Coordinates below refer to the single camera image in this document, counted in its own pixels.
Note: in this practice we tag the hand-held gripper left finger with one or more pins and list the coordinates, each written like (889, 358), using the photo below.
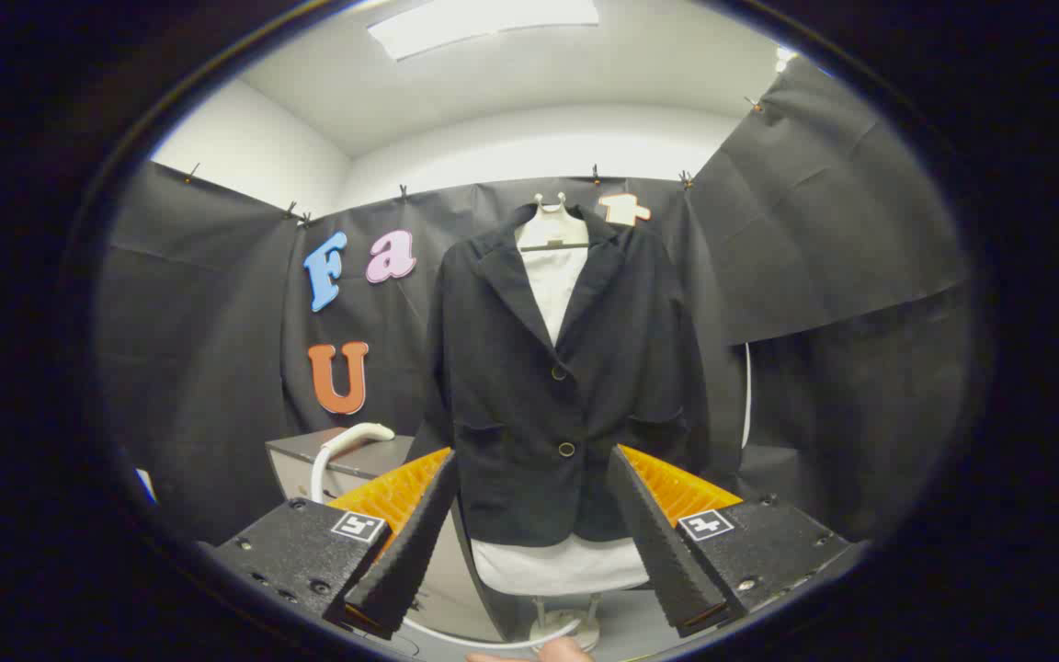
(410, 542)

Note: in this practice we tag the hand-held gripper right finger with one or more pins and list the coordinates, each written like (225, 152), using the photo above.
(658, 542)

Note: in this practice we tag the white garment steamer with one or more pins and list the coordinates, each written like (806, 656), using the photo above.
(350, 436)

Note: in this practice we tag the black suit jacket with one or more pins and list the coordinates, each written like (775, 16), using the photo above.
(511, 386)

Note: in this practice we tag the white shirt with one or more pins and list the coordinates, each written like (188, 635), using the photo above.
(555, 285)

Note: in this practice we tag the white clothes stand base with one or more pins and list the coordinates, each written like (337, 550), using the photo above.
(575, 636)

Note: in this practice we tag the grey cabinet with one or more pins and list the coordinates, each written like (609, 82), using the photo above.
(373, 455)

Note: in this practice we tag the black backdrop cloth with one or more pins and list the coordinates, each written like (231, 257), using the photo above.
(217, 322)

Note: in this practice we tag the white plastic hanger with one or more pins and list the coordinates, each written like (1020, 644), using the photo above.
(552, 225)

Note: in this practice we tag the ceiling light panel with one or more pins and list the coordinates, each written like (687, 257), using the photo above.
(483, 23)

